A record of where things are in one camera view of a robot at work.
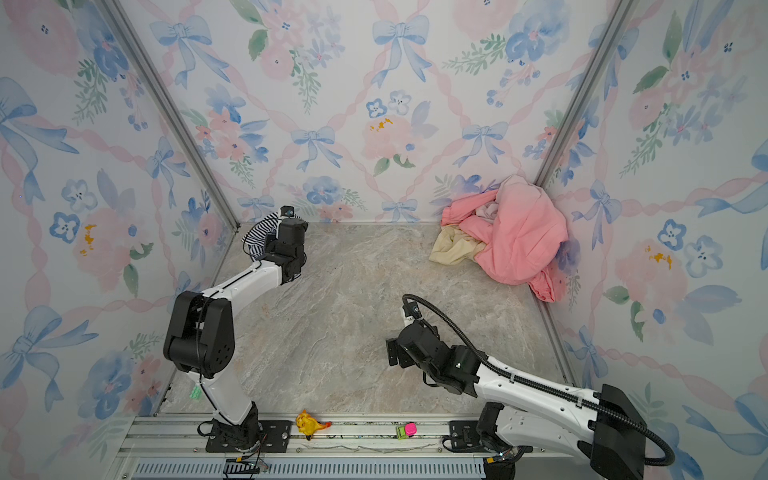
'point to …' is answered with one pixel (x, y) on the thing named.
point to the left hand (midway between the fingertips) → (274, 232)
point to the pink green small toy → (409, 429)
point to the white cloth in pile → (488, 211)
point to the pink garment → (523, 244)
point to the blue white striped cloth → (256, 237)
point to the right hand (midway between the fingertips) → (399, 336)
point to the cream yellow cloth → (454, 246)
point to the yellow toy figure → (308, 425)
